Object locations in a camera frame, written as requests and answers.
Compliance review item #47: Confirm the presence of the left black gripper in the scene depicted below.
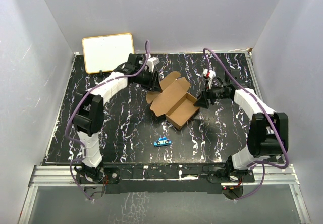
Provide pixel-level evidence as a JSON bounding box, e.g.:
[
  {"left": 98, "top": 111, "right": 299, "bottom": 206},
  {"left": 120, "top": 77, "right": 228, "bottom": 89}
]
[{"left": 135, "top": 69, "right": 163, "bottom": 94}]

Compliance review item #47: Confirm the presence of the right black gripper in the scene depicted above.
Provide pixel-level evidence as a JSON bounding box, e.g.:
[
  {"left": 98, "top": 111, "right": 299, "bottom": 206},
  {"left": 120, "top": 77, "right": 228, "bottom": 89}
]
[{"left": 194, "top": 80, "right": 230, "bottom": 108}]

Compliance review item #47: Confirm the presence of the brown cardboard box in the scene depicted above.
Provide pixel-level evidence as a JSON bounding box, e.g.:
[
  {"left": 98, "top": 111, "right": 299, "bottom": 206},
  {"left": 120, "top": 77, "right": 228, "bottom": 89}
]
[{"left": 146, "top": 71, "right": 200, "bottom": 130}]

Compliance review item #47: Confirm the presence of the blue toy car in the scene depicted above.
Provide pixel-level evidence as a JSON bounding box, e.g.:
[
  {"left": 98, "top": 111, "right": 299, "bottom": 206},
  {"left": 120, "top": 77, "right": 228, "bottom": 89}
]
[{"left": 153, "top": 137, "right": 172, "bottom": 147}]

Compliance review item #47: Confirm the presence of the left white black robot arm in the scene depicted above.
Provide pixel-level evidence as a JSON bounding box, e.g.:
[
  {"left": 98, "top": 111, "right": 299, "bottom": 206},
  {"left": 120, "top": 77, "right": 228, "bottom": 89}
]
[{"left": 65, "top": 54, "right": 162, "bottom": 183}]

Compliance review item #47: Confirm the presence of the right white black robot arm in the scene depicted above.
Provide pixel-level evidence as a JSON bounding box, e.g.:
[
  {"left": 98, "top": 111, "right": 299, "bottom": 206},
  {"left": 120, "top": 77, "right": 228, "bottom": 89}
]
[{"left": 194, "top": 69, "right": 288, "bottom": 182}]

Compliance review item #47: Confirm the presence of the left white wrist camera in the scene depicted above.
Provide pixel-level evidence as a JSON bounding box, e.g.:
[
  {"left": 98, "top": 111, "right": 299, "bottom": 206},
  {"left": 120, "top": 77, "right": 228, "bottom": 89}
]
[{"left": 146, "top": 57, "right": 160, "bottom": 72}]

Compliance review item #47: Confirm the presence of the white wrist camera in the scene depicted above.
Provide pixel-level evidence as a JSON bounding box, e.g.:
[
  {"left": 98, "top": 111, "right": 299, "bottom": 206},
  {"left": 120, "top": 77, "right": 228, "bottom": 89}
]
[
  {"left": 146, "top": 57, "right": 160, "bottom": 72},
  {"left": 202, "top": 69, "right": 216, "bottom": 90}
]

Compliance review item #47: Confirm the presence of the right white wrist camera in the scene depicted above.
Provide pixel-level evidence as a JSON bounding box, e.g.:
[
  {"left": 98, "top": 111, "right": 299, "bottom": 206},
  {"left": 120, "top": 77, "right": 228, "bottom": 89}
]
[{"left": 202, "top": 69, "right": 216, "bottom": 90}]

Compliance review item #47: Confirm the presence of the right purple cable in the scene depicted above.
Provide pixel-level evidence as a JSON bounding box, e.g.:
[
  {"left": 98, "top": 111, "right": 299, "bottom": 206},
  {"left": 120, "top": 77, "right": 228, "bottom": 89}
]
[{"left": 203, "top": 47, "right": 290, "bottom": 201}]

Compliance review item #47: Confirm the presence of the white board orange frame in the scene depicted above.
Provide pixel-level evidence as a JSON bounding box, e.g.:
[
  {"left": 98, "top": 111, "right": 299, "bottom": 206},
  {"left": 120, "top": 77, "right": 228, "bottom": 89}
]
[{"left": 82, "top": 33, "right": 134, "bottom": 74}]

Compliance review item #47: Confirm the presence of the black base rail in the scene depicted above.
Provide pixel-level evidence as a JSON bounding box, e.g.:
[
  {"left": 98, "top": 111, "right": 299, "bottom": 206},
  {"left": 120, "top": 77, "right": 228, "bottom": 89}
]
[{"left": 70, "top": 163, "right": 255, "bottom": 195}]

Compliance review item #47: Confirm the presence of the aluminium frame rail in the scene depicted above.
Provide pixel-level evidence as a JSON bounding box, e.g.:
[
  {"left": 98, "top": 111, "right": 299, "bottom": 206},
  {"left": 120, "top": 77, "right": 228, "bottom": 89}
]
[{"left": 19, "top": 166, "right": 311, "bottom": 223}]

